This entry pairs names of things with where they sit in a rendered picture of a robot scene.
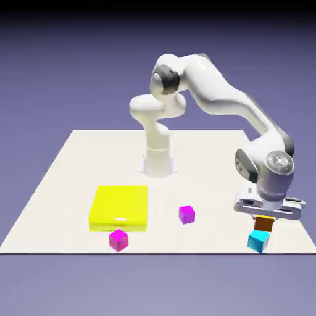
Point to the small cyan cube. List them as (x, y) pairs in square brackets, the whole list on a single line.
[(256, 241)]

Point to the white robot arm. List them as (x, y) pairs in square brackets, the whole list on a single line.
[(222, 93)]

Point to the large yellow box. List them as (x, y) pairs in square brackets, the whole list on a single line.
[(119, 207)]

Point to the small magenta cube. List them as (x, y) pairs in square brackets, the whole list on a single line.
[(118, 240), (187, 214)]

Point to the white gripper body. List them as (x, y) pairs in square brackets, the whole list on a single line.
[(291, 211)]

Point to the small orange cube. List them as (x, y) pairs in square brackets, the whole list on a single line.
[(263, 224)]

